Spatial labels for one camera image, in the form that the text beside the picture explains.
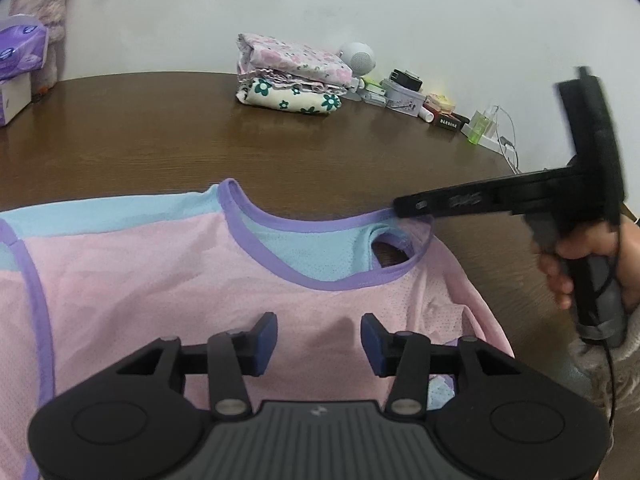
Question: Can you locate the white power strip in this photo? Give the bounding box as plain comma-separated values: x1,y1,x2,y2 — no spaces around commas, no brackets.
479,134,519,155

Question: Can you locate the lilac textured vase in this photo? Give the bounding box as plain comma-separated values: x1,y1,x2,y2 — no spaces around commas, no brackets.
9,0,71,101

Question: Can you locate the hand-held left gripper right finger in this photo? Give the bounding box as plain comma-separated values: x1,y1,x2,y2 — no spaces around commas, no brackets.
361,313,521,420

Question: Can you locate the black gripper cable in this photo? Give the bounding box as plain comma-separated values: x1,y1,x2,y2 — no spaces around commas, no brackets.
592,255,618,423

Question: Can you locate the pink floral folded cloth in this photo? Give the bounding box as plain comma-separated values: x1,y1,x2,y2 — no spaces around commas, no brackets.
236,32,356,86

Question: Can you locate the person's right hand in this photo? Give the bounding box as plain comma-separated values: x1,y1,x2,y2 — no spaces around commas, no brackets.
530,220,640,317

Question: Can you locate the cream green-flowered folded cloth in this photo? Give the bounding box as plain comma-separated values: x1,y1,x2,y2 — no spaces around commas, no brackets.
236,76,346,116

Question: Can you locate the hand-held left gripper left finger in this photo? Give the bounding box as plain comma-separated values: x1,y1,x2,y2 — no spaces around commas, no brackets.
116,312,278,420

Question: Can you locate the pink and blue mesh shirt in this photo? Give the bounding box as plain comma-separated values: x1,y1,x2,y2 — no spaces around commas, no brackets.
0,178,516,480

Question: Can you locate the yellow and red box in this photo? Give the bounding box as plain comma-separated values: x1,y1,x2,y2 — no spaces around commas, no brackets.
425,92,456,116

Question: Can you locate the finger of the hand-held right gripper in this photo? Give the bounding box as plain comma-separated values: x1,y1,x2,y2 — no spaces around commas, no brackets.
392,169,573,219

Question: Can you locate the purple tissue pack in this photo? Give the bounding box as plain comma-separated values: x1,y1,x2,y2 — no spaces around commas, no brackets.
0,74,33,128
0,15,48,81

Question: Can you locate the white and green small box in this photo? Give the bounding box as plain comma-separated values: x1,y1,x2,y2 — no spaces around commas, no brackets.
361,77,389,107

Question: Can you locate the white robot-shaped speaker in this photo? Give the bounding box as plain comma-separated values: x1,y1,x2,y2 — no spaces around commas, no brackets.
339,41,376,102

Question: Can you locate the lilac tin box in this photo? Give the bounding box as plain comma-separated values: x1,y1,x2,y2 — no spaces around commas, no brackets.
382,80,426,117

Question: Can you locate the black box with white print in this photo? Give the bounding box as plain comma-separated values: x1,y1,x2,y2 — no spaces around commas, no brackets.
435,112,469,134

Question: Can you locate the small black box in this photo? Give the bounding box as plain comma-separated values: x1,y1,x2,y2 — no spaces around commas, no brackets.
390,69,424,92

